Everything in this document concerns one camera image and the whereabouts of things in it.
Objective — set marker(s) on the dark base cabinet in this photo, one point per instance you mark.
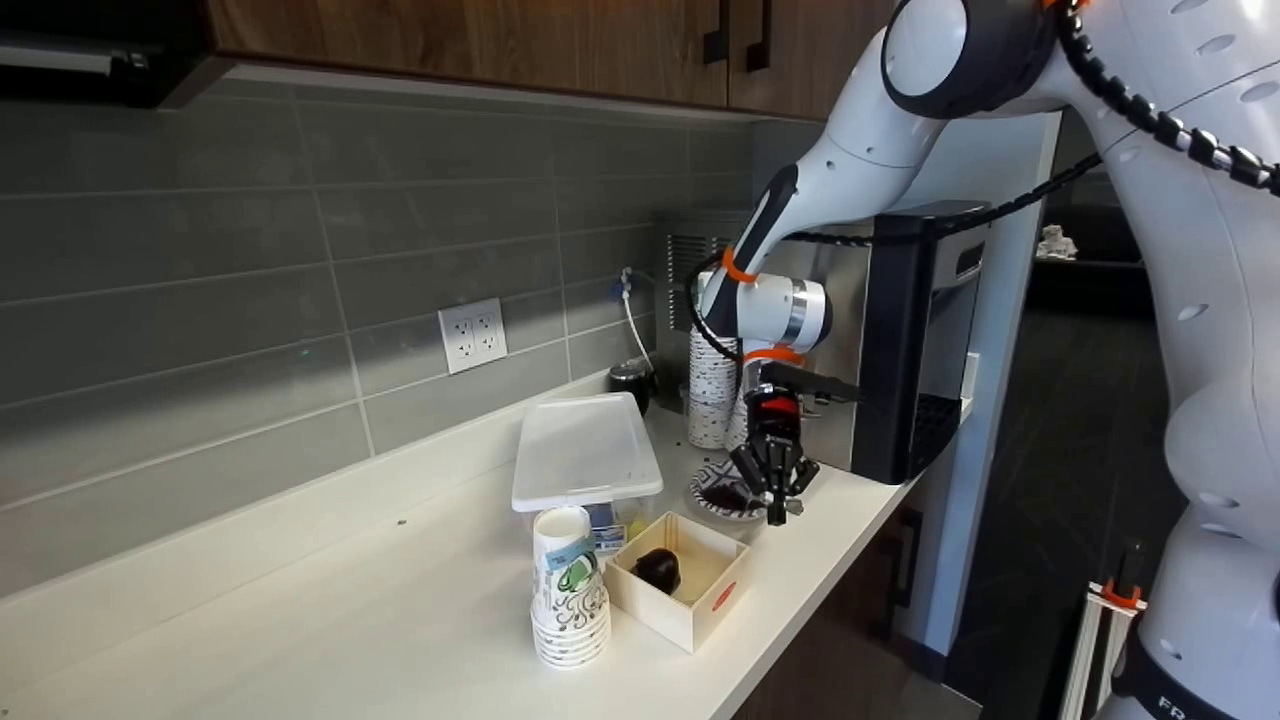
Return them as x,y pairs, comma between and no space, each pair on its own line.
852,645

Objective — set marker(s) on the small blue white carton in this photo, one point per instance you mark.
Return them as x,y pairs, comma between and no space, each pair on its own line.
610,523

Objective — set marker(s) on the dark sofa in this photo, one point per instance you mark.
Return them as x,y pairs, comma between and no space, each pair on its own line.
1066,284

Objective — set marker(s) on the wide printed paper cup stack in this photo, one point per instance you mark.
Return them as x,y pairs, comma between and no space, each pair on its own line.
568,603

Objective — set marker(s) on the small black countertop object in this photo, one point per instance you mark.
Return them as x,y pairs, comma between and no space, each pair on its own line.
628,383

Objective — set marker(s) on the white stand posts orange clamp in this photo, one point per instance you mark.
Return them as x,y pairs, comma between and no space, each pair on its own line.
1100,652

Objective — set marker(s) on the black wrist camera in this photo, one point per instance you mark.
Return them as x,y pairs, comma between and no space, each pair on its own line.
819,383

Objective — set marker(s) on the black range hood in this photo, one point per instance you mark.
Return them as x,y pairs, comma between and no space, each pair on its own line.
83,46

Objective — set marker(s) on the small white background object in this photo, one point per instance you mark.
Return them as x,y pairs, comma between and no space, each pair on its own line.
1056,246

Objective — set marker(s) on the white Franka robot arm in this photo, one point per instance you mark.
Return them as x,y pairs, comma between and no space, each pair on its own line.
1203,265

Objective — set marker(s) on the white wall outlet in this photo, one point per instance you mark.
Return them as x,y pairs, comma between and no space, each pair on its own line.
473,332

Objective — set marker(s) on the steel and black appliance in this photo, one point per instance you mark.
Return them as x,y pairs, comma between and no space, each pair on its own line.
922,347

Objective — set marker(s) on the small black lump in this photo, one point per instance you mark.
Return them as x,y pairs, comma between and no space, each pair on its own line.
656,569

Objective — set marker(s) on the metal spoon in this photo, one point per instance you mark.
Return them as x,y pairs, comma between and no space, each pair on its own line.
789,508

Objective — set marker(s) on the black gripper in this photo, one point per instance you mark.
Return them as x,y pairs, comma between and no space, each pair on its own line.
776,425

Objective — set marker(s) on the white wall switch plate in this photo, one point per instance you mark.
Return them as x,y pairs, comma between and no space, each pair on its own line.
969,383

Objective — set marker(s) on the open wooden box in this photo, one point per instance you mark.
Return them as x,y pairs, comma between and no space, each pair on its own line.
693,607

